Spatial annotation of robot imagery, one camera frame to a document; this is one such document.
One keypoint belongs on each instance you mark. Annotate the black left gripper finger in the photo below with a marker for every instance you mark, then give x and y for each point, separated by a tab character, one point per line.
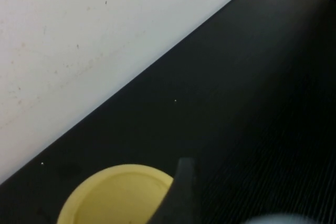
181	197

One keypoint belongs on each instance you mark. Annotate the blue plastic cup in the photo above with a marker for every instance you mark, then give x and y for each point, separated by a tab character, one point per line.
283	220

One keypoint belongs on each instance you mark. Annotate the yellow plastic cup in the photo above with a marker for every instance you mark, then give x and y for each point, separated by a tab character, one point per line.
110	197

